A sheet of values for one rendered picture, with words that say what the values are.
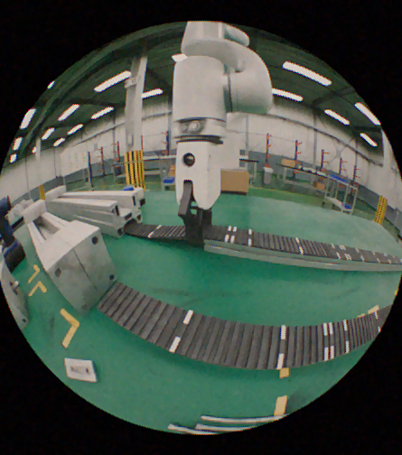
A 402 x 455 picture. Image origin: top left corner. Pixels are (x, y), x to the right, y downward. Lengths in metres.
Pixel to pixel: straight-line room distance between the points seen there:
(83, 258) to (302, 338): 0.27
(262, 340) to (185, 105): 0.29
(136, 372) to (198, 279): 0.17
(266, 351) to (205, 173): 0.21
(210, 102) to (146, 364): 0.32
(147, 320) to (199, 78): 0.30
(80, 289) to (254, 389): 0.24
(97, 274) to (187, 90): 0.28
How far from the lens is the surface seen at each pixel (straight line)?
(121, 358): 0.20
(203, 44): 0.33
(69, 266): 0.20
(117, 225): 0.36
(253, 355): 0.15
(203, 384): 0.18
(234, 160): 0.72
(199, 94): 0.22
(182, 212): 0.19
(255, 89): 0.23
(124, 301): 0.19
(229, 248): 0.28
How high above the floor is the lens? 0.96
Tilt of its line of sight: 29 degrees down
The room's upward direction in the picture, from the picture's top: straight up
